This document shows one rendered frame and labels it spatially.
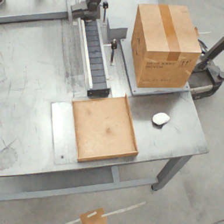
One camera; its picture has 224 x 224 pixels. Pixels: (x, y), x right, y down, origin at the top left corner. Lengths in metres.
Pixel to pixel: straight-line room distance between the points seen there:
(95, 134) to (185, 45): 0.55
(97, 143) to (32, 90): 0.41
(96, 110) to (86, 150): 0.20
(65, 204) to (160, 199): 0.66
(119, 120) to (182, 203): 1.02
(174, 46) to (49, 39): 0.70
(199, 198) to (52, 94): 1.33
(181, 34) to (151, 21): 0.15
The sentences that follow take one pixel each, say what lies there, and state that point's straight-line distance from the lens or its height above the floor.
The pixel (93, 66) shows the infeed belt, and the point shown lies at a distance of 1.40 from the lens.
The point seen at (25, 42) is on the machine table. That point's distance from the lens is 1.61.
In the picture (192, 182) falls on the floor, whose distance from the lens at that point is 2.18.
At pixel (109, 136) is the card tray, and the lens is 1.26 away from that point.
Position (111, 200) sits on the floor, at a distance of 2.02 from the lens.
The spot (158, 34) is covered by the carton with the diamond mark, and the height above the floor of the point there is 1.12.
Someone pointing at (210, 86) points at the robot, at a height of 0.24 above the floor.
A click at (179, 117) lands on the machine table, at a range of 1.37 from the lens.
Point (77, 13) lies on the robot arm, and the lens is 1.36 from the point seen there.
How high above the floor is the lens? 1.98
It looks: 60 degrees down
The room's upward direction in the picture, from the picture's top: 10 degrees clockwise
